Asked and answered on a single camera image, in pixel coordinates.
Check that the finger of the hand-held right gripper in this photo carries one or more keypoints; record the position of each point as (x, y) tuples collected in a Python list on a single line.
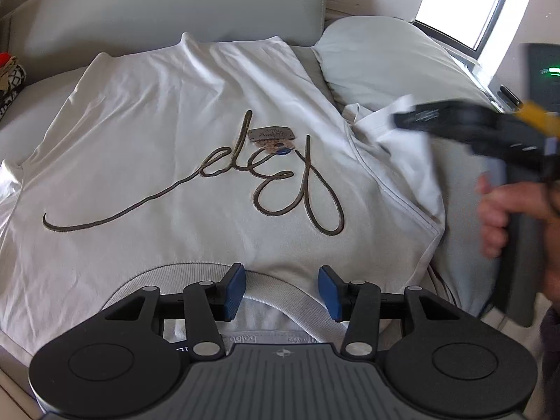
[(437, 118)]

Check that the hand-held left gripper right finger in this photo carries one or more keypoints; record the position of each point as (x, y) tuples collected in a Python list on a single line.
[(331, 294)]

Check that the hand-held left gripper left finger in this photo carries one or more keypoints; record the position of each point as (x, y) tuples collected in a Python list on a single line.
[(232, 292)]

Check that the white sweatshirt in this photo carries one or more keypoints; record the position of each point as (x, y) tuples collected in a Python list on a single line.
[(153, 140)]

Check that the person's right hand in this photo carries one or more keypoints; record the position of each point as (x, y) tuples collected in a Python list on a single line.
[(494, 218)]

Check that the large grey cushion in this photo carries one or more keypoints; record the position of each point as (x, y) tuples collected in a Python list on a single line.
[(393, 65)]

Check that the window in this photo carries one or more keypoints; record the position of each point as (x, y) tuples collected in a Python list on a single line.
[(459, 0)]

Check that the brown cardboard hang tag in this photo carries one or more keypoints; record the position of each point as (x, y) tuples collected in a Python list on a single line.
[(271, 138)]

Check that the person's dark clothing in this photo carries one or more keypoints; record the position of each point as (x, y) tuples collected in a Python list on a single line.
[(552, 345)]

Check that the grey sofa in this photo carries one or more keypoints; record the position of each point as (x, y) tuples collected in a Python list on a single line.
[(39, 105)]

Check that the grey sofa back cushion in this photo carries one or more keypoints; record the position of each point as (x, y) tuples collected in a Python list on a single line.
[(175, 4)]

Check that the black white patterned garment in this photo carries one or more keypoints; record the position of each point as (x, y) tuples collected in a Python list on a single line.
[(13, 92)]

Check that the beige garment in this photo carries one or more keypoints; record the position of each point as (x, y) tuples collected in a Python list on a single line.
[(8, 74)]

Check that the red garment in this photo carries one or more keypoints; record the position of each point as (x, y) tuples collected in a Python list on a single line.
[(4, 58)]

